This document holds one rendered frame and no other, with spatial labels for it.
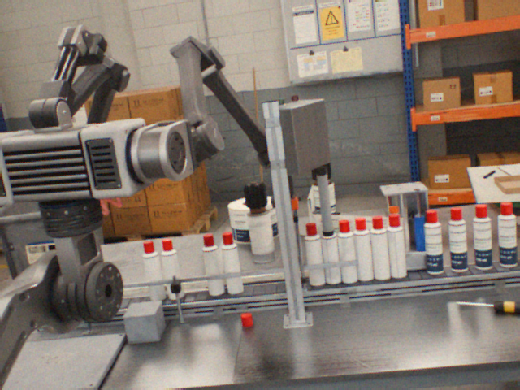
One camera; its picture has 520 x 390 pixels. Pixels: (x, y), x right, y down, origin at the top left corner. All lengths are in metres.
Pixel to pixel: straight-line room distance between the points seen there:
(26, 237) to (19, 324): 2.83
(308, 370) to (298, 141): 0.61
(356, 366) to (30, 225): 2.97
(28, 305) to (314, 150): 0.86
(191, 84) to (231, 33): 4.88
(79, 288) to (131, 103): 3.96
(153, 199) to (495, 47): 3.50
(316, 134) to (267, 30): 4.68
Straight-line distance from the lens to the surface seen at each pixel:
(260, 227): 2.14
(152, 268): 1.96
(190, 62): 1.66
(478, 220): 1.94
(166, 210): 5.39
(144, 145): 1.27
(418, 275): 1.96
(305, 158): 1.67
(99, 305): 1.44
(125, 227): 5.58
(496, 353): 1.65
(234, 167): 6.64
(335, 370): 1.58
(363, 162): 6.34
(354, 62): 6.08
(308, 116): 1.69
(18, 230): 4.21
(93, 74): 1.76
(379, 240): 1.89
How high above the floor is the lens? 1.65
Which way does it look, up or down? 14 degrees down
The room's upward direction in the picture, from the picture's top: 8 degrees counter-clockwise
